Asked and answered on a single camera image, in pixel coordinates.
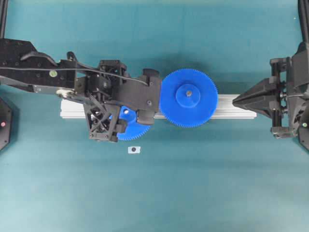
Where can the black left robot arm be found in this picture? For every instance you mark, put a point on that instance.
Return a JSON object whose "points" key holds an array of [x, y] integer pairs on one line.
{"points": [[23, 67]]}

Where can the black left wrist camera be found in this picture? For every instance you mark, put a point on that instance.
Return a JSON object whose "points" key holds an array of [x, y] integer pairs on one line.
{"points": [[136, 95]]}

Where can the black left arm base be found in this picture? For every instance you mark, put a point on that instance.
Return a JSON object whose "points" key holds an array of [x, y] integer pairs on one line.
{"points": [[5, 124]]}

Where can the large blue gear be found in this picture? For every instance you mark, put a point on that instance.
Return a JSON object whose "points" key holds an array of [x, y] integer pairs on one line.
{"points": [[183, 111]]}

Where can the small blue gear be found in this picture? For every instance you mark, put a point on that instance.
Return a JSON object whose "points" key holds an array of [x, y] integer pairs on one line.
{"points": [[133, 130]]}

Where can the small white tape marker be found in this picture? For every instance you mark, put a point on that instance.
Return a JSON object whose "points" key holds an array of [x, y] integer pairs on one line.
{"points": [[134, 149]]}

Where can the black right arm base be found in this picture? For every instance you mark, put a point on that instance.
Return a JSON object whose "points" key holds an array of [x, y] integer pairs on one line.
{"points": [[303, 131]]}

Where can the aluminium extrusion rail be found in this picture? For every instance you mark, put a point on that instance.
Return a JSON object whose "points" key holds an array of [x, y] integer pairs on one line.
{"points": [[225, 109]]}

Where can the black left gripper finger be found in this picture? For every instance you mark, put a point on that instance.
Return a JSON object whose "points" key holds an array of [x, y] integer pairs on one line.
{"points": [[150, 75], [145, 117]]}

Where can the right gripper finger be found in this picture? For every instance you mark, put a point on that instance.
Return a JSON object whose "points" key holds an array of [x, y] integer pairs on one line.
{"points": [[260, 89], [267, 108]]}

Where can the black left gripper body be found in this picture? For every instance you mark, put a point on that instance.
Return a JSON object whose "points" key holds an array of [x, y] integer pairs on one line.
{"points": [[94, 90]]}

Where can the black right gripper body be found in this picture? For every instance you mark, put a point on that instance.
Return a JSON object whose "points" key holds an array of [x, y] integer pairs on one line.
{"points": [[292, 75]]}

